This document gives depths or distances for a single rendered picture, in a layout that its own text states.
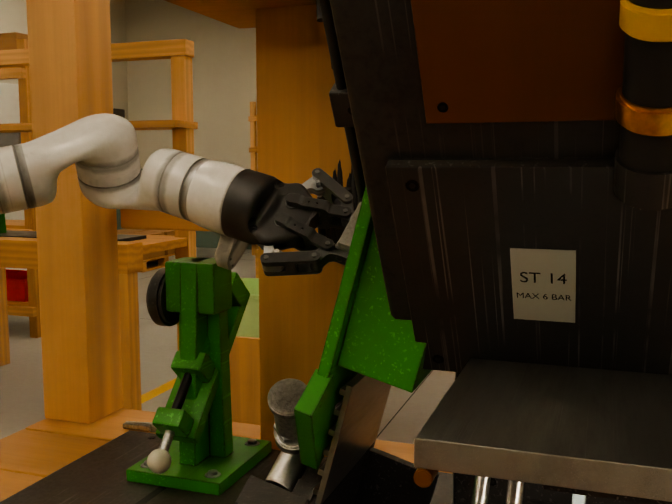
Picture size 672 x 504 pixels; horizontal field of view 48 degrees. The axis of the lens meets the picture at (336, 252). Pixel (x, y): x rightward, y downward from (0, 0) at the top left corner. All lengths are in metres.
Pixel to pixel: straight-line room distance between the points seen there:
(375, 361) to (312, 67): 0.51
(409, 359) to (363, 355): 0.04
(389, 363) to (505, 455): 0.22
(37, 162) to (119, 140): 0.09
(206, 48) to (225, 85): 0.65
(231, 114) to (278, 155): 10.93
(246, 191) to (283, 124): 0.30
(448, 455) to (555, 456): 0.06
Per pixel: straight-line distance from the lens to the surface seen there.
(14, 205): 0.87
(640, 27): 0.42
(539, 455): 0.45
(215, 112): 12.11
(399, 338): 0.64
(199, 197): 0.79
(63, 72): 1.25
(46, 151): 0.86
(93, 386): 1.29
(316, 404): 0.64
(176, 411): 0.94
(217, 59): 12.17
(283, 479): 0.75
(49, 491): 1.01
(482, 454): 0.45
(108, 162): 0.86
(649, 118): 0.44
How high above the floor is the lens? 1.29
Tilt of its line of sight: 6 degrees down
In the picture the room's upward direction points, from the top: straight up
